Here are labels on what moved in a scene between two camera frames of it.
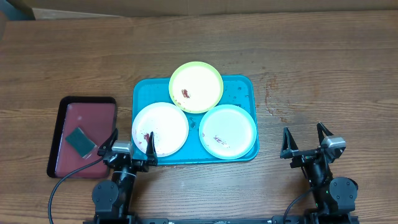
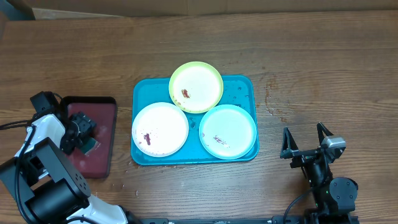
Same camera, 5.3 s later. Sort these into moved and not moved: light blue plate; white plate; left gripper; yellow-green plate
Moved: left gripper
Not moved: white plate; light blue plate; yellow-green plate
